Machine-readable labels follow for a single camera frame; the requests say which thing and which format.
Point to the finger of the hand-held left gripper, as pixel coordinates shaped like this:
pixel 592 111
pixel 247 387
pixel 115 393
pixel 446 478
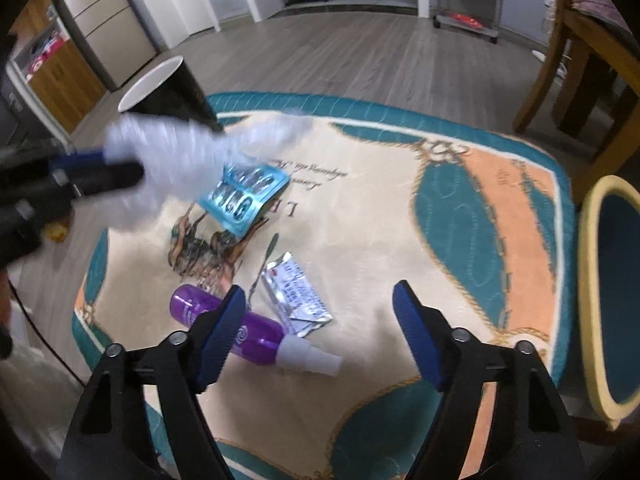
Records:
pixel 110 177
pixel 80 156

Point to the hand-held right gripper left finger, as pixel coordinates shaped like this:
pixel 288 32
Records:
pixel 220 340

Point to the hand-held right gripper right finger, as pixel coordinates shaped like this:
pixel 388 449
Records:
pixel 417 335

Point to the purple spray bottle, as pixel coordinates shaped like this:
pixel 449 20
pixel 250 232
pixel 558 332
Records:
pixel 260 337

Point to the white plastic bag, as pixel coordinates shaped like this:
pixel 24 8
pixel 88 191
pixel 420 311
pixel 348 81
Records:
pixel 185 155

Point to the black paper cup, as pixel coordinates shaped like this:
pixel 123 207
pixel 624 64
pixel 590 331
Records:
pixel 170 95

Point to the blue bin with yellow rim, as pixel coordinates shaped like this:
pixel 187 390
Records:
pixel 617 285

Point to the yellow orange packet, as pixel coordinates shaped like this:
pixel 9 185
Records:
pixel 57 232

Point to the wooden cabinet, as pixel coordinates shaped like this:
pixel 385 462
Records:
pixel 60 80

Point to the silver foil packet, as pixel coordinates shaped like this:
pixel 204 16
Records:
pixel 297 295

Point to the beige refrigerator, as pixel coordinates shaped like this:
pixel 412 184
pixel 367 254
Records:
pixel 107 25

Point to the light blue packet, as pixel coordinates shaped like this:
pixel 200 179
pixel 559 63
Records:
pixel 245 195

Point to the teal and cream printed rug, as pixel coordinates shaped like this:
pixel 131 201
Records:
pixel 360 210

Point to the wooden chair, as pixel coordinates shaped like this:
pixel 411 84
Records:
pixel 575 35

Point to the metal cart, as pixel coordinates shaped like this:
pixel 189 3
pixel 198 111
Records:
pixel 470 0

